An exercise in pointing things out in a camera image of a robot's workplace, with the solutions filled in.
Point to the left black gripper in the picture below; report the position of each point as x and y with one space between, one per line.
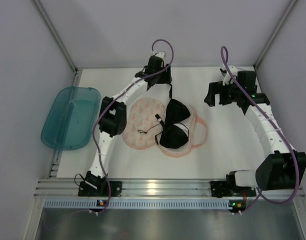
163 78

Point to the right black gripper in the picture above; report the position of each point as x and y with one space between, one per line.
217 91

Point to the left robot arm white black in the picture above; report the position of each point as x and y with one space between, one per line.
112 118

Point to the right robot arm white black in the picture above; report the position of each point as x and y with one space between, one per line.
283 167

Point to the teal plastic bin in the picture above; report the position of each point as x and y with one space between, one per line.
71 118

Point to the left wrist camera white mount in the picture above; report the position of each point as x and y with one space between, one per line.
158 58

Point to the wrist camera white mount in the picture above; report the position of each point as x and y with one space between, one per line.
158 58
229 72

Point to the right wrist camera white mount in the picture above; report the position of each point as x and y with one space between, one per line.
229 72

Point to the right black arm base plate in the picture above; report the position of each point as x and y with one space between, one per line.
220 189

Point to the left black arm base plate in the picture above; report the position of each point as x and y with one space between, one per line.
86 190

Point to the aluminium mounting rail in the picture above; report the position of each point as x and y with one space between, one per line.
131 188

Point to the white slotted cable duct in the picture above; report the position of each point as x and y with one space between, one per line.
139 204

